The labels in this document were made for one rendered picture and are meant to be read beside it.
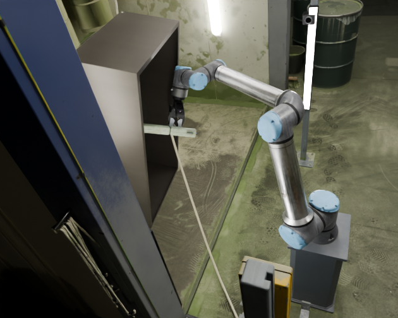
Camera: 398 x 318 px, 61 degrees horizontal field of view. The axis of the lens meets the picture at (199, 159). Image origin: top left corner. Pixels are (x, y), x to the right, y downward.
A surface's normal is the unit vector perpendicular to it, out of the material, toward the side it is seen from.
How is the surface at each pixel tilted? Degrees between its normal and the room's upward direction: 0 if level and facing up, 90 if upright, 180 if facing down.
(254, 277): 0
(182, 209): 0
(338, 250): 0
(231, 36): 90
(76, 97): 90
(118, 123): 90
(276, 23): 90
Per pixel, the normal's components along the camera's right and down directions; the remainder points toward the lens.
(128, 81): -0.27, 0.67
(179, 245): -0.15, -0.73
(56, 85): 0.92, 0.14
